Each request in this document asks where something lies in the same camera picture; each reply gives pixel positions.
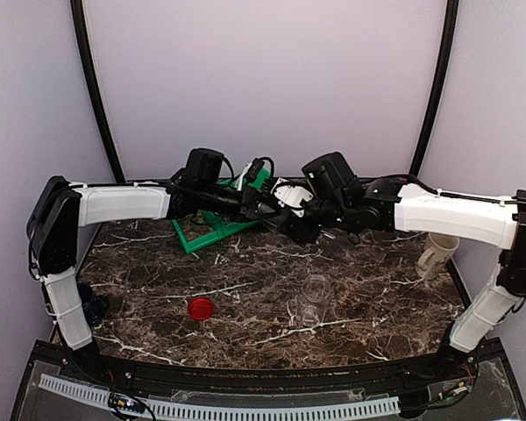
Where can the dark blue mug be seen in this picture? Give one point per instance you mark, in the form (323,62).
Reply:
(95,307)

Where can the clear glass jar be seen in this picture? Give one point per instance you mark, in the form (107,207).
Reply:
(312,301)

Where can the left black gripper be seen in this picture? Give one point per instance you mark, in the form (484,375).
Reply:
(249,202)

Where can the red jar lid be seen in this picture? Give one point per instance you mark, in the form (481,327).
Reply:
(201,308)

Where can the small green circuit board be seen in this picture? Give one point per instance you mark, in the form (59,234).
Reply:
(125,403)

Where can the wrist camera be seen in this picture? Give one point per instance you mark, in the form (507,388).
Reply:
(204,164)
(327,173)

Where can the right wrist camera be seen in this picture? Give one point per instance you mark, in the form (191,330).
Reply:
(327,173)

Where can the white slotted cable duct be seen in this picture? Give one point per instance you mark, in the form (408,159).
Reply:
(166,410)

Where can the beige ceramic mug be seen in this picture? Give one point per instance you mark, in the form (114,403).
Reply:
(437,252)

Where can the black front rail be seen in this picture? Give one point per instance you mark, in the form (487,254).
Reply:
(392,377)

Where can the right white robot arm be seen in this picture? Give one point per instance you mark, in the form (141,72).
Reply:
(402,203)

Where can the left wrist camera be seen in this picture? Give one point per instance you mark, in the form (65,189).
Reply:
(204,164)

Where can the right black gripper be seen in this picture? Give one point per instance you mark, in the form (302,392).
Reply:
(297,231)

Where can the right black frame post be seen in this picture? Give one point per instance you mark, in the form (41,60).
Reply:
(437,86)

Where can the left black frame post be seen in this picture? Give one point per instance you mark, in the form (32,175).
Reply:
(93,88)

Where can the black frame post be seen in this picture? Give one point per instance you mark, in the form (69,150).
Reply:
(93,88)
(437,86)

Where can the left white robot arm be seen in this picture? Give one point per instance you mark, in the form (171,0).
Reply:
(65,207)

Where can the green bin end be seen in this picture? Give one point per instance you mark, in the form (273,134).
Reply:
(241,188)

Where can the green bin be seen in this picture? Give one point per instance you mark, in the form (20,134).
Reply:
(224,227)
(198,230)

